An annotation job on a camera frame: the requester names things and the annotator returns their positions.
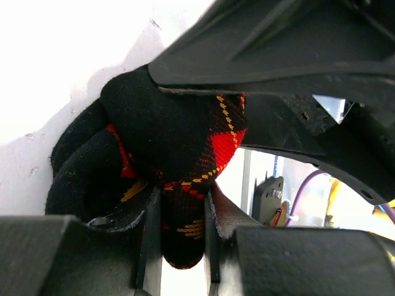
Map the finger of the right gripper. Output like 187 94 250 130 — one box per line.
148 1 394 96
242 94 394 204

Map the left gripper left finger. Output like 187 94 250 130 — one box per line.
1 186 162 295

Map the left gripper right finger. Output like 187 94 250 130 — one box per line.
204 186 394 295

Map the black red yellow argyle sock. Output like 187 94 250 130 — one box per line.
44 66 247 269

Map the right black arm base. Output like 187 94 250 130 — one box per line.
251 176 291 227

